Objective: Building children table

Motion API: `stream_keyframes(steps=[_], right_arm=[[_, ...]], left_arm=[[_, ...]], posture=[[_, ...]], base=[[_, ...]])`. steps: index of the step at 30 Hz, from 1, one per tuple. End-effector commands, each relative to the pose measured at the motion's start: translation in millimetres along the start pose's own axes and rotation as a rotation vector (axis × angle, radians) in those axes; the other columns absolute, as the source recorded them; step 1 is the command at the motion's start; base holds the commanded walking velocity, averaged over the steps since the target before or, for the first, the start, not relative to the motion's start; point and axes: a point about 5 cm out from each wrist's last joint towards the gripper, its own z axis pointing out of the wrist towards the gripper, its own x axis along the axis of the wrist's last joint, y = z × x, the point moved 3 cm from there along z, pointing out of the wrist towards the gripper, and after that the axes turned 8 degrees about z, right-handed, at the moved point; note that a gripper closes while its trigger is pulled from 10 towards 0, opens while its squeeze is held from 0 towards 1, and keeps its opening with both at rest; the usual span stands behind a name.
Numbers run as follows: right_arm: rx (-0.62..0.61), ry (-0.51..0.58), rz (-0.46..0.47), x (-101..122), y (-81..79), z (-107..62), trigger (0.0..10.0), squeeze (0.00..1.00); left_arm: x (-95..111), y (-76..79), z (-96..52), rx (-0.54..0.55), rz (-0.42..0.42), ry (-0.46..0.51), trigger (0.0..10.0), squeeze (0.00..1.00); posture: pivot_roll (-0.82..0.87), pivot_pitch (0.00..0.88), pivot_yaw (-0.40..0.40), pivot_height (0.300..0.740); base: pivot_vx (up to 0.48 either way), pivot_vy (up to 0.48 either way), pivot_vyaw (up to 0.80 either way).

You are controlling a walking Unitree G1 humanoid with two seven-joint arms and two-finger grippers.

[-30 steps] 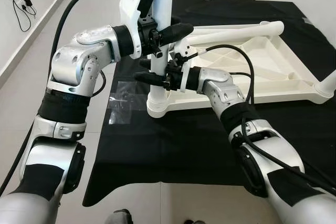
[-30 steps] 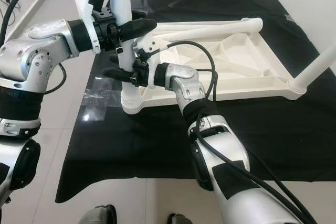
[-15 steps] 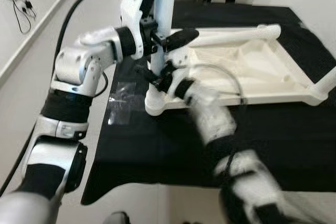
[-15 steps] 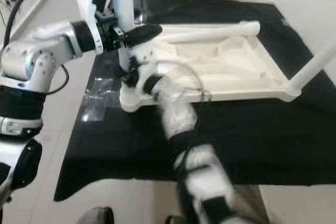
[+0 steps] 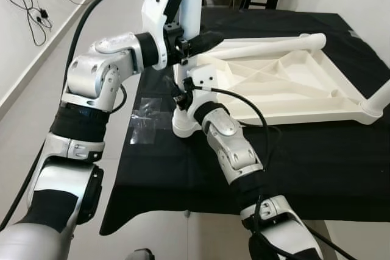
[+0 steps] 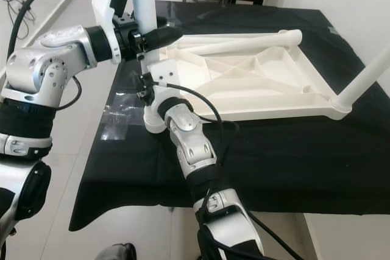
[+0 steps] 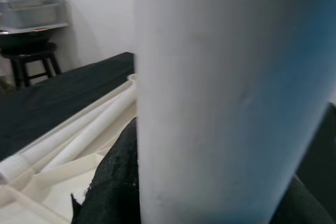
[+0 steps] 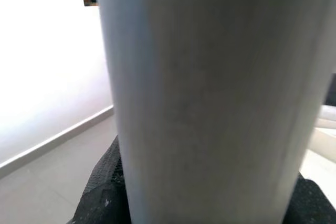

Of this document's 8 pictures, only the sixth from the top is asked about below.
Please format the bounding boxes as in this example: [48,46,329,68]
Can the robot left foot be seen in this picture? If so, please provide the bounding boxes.
[97,243,138,260]

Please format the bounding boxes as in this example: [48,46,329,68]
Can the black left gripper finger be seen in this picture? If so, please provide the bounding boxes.
[140,26,183,51]

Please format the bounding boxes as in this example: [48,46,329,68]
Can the clear plastic sheet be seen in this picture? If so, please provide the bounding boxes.
[101,99,129,142]

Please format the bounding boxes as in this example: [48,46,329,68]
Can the black tablecloth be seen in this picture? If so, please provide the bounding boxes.
[68,0,390,231]

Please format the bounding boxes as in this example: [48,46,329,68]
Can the white plastic table top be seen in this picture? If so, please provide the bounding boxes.
[143,26,354,134]

